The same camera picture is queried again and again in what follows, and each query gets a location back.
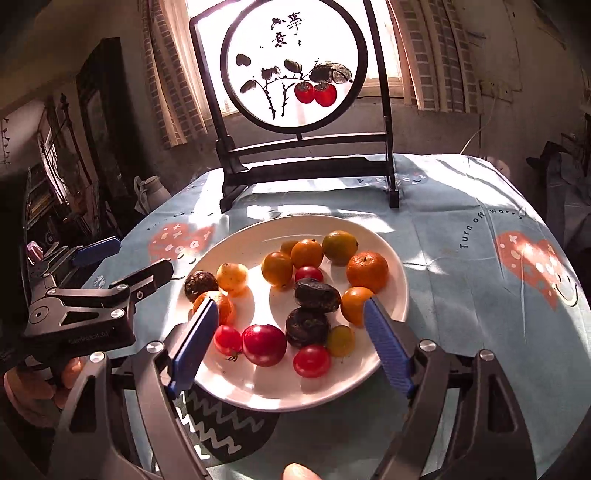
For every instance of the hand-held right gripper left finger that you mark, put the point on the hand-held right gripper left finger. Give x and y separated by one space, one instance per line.
198 341

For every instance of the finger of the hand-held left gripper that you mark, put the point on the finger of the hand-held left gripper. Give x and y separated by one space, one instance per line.
147 277
97 249

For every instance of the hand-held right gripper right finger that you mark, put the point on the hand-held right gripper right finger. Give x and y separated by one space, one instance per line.
388 346

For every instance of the orange mandarin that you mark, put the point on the orange mandarin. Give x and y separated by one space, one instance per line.
367 272
227 310

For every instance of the small yellow-green kumquat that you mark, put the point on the small yellow-green kumquat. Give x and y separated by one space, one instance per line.
340 340

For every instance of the smooth orange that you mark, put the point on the smooth orange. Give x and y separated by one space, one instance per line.
355 305
306 253

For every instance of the small yellow orange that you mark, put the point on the small yellow orange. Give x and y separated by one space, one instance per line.
287 247
232 277

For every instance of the white oval plate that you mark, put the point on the white oval plate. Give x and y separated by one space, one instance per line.
263 387

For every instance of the yellow-green tomato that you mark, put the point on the yellow-green tomato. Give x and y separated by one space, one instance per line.
340 247

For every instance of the person's left hand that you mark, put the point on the person's left hand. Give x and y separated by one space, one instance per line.
32 392

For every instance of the person's right hand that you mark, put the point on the person's right hand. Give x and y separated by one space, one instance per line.
300 473

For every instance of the bookshelf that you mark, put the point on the bookshelf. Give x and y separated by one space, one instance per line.
41 198

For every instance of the white pitcher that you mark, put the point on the white pitcher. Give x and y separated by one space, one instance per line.
154 194

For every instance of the dark framed picture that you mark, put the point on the dark framed picture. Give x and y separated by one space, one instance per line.
99 115

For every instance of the checked curtain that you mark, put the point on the checked curtain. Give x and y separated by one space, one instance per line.
175 92
438 55

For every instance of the dark cloth pile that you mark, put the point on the dark cloth pile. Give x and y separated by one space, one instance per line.
563 184

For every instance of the black framed round painted screen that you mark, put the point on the black framed round painted screen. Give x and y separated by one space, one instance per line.
277 46

